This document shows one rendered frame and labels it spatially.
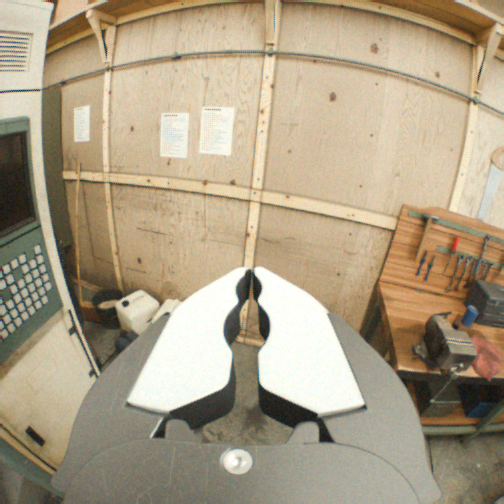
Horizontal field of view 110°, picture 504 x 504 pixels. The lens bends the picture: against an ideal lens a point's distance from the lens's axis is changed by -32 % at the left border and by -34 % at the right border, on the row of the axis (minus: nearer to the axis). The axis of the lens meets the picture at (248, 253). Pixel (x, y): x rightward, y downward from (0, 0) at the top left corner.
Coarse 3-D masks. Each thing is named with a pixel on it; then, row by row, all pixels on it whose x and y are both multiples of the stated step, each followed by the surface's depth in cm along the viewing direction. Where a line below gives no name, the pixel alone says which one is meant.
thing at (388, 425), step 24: (336, 336) 8; (360, 336) 8; (360, 360) 7; (384, 360) 7; (360, 384) 6; (384, 384) 6; (360, 408) 6; (384, 408) 5; (408, 408) 5; (336, 432) 5; (360, 432) 5; (384, 432) 5; (408, 432) 4; (384, 456) 4; (408, 456) 4; (408, 480) 3; (432, 480) 3
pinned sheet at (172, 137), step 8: (168, 120) 151; (176, 120) 150; (184, 120) 149; (168, 128) 154; (176, 128) 153; (184, 128) 151; (168, 136) 156; (176, 136) 155; (184, 136) 154; (160, 144) 160; (168, 144) 159; (176, 144) 157; (184, 144) 156; (160, 152) 163; (168, 152) 161; (176, 152) 160; (184, 152) 158
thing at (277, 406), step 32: (256, 288) 12; (288, 288) 10; (288, 320) 9; (320, 320) 9; (288, 352) 7; (320, 352) 7; (288, 384) 6; (320, 384) 6; (352, 384) 6; (288, 416) 6; (320, 416) 6
